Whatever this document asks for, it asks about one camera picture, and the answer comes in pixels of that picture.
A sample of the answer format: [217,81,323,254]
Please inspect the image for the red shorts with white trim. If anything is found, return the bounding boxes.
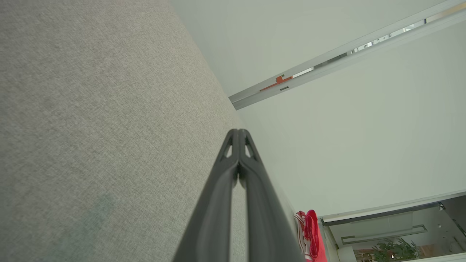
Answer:
[293,210,309,261]

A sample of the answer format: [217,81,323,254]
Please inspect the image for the red jersey with white trim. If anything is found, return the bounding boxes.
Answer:
[305,209,328,262]

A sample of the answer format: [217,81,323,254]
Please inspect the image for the orange plastic clip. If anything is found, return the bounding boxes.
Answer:
[260,74,294,92]

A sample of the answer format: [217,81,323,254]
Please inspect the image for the grey aluminium partition post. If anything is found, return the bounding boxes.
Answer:
[229,0,466,110]

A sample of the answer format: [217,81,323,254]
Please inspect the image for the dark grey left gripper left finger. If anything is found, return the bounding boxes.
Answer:
[173,129,240,262]

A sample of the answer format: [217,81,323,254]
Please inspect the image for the grey fabric sofa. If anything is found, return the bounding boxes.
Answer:
[0,0,297,262]

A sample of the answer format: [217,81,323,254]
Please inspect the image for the green potted plant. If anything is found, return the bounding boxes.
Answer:
[371,237,422,262]

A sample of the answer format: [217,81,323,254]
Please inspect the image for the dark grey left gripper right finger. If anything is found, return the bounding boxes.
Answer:
[239,129,305,262]

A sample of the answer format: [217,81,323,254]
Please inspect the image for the glass door pane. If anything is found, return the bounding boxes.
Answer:
[320,191,466,262]

